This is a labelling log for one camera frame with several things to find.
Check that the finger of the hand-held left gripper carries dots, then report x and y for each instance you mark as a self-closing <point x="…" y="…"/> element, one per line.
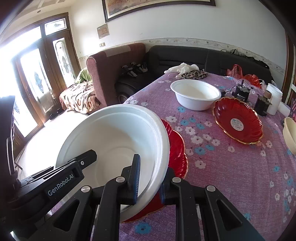
<point x="87" y="157"/>

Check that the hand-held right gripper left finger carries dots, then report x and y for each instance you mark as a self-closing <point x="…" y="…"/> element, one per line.
<point x="136" y="178"/>

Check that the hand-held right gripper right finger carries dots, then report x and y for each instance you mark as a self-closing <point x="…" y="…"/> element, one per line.
<point x="163" y="192"/>

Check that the large white foam bowl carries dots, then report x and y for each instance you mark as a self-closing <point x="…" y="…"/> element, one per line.
<point x="111" y="143"/>

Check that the red scalloped plate with sticker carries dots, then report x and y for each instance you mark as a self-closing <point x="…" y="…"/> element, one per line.
<point x="238" y="120"/>

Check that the pair of dark shoes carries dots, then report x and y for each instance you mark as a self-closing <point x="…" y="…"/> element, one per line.
<point x="55" y="113"/>

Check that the brown patterned blanket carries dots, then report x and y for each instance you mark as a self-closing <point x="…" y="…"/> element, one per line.
<point x="78" y="95"/>

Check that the green cushion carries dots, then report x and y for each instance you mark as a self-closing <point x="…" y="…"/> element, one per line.
<point x="83" y="75"/>

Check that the maroon armchair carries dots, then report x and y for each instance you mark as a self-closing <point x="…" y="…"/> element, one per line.
<point x="104" y="69"/>

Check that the wooden glass door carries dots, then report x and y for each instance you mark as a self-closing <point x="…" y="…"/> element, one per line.
<point x="46" y="76"/>

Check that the black and white items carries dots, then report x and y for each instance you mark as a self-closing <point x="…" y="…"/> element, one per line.
<point x="133" y="68"/>

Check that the small white bowl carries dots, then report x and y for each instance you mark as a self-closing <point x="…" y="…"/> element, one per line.
<point x="195" y="93"/>

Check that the leopard print cloth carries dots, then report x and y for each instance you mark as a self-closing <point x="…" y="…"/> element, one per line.
<point x="194" y="74"/>

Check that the white cloth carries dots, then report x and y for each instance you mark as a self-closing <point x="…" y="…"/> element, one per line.
<point x="183" y="68"/>

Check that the black leather sofa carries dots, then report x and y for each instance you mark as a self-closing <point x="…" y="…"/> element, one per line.
<point x="166" y="58"/>

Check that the black electronic device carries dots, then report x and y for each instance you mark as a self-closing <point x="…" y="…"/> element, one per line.
<point x="241" y="93"/>

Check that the cream plastic bowl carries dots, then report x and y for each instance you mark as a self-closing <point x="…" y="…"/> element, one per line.
<point x="290" y="134"/>

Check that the white plastic jar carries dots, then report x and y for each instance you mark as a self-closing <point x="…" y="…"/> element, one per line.
<point x="274" y="98"/>

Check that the wooden bench back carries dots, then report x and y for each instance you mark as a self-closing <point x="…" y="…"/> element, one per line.
<point x="289" y="69"/>

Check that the small wall plaque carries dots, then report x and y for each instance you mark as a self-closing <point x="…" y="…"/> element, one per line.
<point x="103" y="30"/>

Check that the framed wall painting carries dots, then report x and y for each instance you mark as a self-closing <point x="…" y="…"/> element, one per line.
<point x="157" y="5"/>

